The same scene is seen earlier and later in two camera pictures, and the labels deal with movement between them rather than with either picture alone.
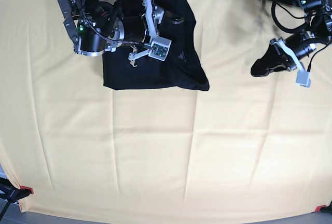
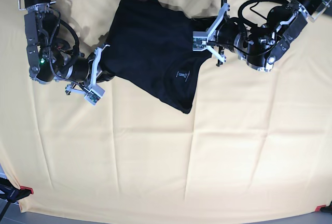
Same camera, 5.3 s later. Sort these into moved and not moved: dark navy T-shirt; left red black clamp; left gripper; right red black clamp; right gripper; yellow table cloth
Moved: left gripper; right gripper; dark navy T-shirt
Not moved: right red black clamp; left red black clamp; yellow table cloth
